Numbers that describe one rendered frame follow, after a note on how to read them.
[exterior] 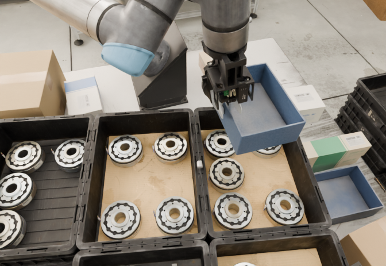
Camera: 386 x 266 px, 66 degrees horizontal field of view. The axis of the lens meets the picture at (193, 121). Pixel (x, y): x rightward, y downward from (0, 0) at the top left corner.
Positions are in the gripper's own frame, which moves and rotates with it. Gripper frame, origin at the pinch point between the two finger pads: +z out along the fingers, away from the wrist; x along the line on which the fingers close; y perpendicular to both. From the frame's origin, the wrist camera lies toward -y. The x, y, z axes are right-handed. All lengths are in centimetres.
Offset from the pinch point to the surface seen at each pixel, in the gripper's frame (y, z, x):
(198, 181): 7.3, 18.4, -9.7
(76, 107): -40, 28, -45
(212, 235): 21.3, 18.3, -10.1
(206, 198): 12.2, 18.4, -8.9
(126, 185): -1.5, 26.1, -30.0
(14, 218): 2, 20, -59
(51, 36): -209, 103, -97
